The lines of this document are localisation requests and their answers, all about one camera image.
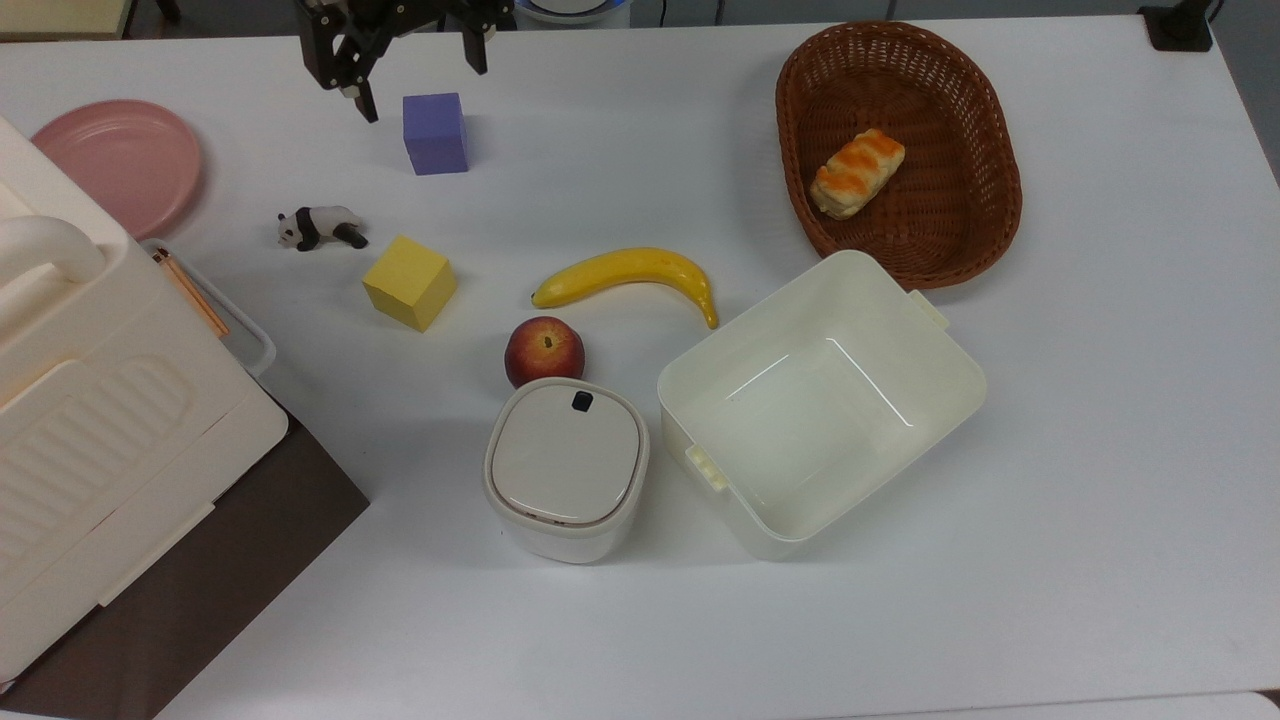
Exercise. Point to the orange glazed bread loaf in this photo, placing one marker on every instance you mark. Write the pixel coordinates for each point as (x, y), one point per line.
(858, 172)

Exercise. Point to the white blue round device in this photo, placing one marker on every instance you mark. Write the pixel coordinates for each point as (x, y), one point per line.
(570, 12)

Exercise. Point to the white plastic storage bin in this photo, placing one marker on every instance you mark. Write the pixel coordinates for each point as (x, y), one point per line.
(820, 420)

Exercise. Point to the pink plate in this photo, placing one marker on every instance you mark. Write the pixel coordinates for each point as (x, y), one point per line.
(120, 165)

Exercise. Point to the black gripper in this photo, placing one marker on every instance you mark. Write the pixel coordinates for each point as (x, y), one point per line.
(450, 8)

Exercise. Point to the red apple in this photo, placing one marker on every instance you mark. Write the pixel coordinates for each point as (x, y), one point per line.
(545, 352)

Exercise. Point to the beige desk board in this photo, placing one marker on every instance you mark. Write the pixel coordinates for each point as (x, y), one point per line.
(60, 18)

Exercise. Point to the yellow cube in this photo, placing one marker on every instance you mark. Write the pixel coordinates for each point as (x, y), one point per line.
(410, 285)

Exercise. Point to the cream lidded trash can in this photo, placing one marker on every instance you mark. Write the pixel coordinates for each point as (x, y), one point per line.
(565, 470)

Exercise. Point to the cream plastic storage cabinet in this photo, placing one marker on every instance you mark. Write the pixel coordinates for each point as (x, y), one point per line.
(100, 420)

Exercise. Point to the panda toy figure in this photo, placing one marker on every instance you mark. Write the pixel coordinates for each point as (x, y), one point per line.
(320, 225)

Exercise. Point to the dark brown drawer housing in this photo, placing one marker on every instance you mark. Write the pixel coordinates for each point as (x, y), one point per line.
(250, 560)

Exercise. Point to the black camera stand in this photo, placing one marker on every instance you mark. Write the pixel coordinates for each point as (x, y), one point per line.
(1180, 30)

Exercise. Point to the brown wicker basket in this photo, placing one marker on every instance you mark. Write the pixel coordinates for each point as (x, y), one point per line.
(960, 200)

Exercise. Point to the yellow banana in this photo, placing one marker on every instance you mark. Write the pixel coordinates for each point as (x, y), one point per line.
(620, 265)

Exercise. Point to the purple cube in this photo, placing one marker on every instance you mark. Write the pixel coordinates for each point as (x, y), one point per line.
(436, 135)

